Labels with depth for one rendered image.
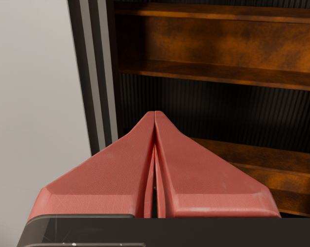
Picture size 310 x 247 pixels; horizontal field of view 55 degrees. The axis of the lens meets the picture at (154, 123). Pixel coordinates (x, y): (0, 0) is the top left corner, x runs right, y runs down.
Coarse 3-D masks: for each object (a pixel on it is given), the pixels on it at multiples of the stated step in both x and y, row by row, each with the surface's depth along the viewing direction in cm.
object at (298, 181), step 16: (208, 144) 46; (224, 144) 46; (240, 144) 46; (240, 160) 42; (256, 160) 42; (272, 160) 42; (288, 160) 42; (304, 160) 42; (256, 176) 48; (272, 176) 47; (288, 176) 46; (304, 176) 40; (272, 192) 47; (288, 192) 47; (304, 192) 47; (288, 208) 44; (304, 208) 44
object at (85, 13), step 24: (72, 0) 21; (96, 0) 24; (72, 24) 22; (96, 24) 24; (96, 48) 25; (96, 72) 25; (96, 96) 27; (120, 96) 30; (96, 120) 28; (120, 120) 31; (96, 144) 29
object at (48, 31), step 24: (0, 0) 22; (24, 0) 22; (48, 0) 21; (0, 24) 23; (24, 24) 23; (48, 24) 22; (0, 48) 24; (24, 48) 24; (48, 48) 23; (72, 48) 23
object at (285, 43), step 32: (128, 32) 40; (160, 32) 39; (192, 32) 38; (224, 32) 37; (256, 32) 36; (288, 32) 35; (128, 64) 40; (160, 64) 40; (192, 64) 40; (224, 64) 39; (256, 64) 38; (288, 64) 37
